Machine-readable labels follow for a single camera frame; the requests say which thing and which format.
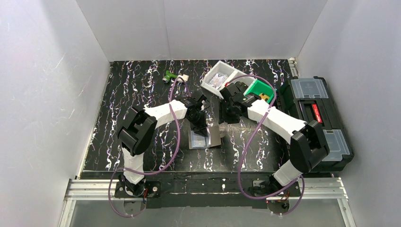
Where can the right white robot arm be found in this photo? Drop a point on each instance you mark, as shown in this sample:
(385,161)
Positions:
(288,134)

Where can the cards in white bin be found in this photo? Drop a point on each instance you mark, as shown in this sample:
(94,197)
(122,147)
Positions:
(217,80)

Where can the black tool box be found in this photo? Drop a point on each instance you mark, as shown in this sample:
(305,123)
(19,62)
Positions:
(309,99)

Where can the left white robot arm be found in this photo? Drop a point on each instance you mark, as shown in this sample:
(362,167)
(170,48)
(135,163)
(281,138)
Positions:
(136,132)

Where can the green plastic bin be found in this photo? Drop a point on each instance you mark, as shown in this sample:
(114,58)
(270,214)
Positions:
(257,87)

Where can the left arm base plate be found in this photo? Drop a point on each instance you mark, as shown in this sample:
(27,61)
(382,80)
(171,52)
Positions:
(144,189)

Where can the white two-compartment bin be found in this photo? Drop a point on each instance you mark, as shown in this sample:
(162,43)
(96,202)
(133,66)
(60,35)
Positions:
(222,68)

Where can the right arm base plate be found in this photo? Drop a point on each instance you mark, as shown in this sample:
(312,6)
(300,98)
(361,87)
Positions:
(263,187)

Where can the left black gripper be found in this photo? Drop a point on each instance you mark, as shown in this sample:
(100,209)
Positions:
(198,122)

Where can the green white pipe fitting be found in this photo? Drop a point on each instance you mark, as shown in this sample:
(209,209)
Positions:
(170,76)

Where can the aluminium frame rail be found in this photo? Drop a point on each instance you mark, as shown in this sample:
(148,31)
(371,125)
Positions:
(200,191)

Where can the yellow item in green bin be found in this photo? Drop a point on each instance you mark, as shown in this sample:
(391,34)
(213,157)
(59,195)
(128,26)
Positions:
(264,97)

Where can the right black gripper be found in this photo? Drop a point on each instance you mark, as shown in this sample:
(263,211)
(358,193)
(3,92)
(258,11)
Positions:
(226,115)

